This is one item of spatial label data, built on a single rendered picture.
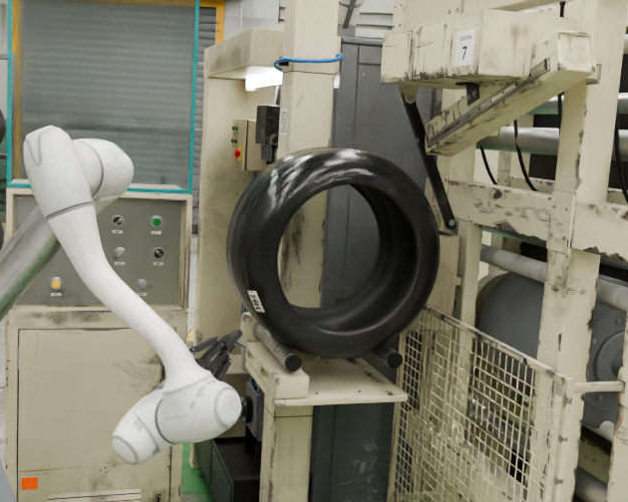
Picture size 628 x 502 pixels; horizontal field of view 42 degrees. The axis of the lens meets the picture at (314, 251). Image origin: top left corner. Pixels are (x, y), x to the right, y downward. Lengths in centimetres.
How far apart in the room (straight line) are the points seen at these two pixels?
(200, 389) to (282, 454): 102
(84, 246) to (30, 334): 95
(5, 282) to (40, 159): 39
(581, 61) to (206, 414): 110
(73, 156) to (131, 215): 91
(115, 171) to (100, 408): 106
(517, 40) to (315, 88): 69
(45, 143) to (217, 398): 62
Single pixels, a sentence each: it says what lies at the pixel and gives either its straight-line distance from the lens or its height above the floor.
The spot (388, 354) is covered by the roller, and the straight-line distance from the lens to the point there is 222.
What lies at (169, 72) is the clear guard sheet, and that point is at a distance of 263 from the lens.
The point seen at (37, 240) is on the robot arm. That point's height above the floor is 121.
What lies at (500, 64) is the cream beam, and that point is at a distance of 197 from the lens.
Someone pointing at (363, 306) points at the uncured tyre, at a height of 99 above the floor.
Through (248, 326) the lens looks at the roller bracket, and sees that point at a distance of 244.
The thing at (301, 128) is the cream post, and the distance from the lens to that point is 242.
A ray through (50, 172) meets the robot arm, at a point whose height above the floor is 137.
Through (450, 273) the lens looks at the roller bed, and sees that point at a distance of 257.
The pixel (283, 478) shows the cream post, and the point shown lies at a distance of 265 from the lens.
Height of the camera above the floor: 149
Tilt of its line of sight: 8 degrees down
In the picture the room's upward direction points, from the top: 3 degrees clockwise
